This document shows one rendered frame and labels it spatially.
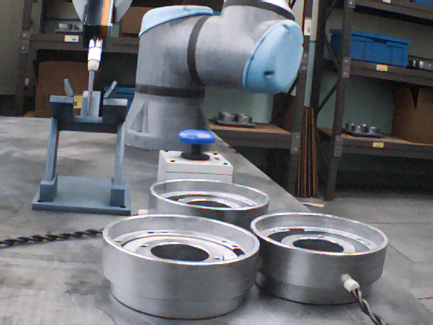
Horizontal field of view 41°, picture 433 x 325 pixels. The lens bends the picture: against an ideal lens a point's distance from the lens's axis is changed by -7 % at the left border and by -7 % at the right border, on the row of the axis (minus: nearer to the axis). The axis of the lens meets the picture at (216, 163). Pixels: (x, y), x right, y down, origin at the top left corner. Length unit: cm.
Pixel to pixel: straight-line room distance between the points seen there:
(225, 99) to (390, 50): 130
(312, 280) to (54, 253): 20
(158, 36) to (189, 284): 64
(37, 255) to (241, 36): 53
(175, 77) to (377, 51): 353
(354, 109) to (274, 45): 404
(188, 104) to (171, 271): 63
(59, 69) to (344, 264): 358
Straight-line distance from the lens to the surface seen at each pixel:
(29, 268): 45
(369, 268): 43
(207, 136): 65
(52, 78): 393
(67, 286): 42
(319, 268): 41
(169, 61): 95
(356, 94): 490
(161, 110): 96
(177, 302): 37
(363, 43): 437
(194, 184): 58
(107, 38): 60
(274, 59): 88
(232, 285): 38
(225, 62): 90
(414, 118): 459
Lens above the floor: 96
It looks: 11 degrees down
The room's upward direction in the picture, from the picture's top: 5 degrees clockwise
